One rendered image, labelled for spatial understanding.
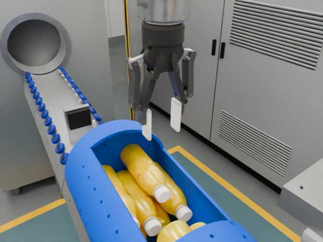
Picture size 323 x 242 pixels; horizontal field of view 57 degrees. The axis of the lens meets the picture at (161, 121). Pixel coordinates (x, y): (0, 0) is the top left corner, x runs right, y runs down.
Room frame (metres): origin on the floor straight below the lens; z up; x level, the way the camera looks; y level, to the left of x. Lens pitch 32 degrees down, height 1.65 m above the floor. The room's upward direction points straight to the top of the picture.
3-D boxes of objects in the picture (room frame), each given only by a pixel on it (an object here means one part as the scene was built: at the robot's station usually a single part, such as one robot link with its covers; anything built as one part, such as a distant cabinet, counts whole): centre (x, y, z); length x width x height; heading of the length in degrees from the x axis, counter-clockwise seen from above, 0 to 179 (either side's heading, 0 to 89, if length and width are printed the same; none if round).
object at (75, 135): (1.02, 0.33, 1.00); 0.10 x 0.04 x 0.15; 119
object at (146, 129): (0.51, 0.03, 1.34); 0.03 x 0.01 x 0.07; 29
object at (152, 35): (0.53, 0.00, 1.49); 0.08 x 0.07 x 0.09; 119
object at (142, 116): (0.50, 0.05, 1.36); 0.03 x 0.01 x 0.05; 119
